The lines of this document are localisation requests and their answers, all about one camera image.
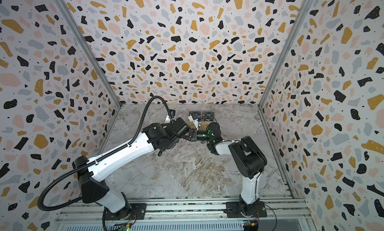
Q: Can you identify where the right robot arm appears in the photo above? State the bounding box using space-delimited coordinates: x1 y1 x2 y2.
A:
185 122 268 217

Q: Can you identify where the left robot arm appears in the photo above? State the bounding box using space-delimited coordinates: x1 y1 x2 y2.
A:
75 118 190 220

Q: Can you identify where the gold VIP card right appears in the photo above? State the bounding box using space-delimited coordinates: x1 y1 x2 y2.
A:
201 121 214 130

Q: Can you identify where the clear acrylic card display stand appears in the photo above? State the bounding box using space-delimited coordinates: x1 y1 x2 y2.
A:
187 111 217 131

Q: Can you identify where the black VIP card right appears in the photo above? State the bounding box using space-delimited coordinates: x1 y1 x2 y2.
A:
201 112 216 122

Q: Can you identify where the black vip card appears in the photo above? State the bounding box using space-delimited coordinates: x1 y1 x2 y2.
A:
189 111 202 121
201 112 216 122

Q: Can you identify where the black VIP card left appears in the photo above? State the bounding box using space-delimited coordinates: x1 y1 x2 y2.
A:
189 111 202 121

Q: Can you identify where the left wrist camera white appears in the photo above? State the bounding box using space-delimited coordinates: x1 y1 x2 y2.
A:
165 109 176 124

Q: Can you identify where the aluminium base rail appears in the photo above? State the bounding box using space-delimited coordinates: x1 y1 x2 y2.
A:
52 196 314 231

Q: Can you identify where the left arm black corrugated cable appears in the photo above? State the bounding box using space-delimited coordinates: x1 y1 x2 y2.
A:
37 95 172 212

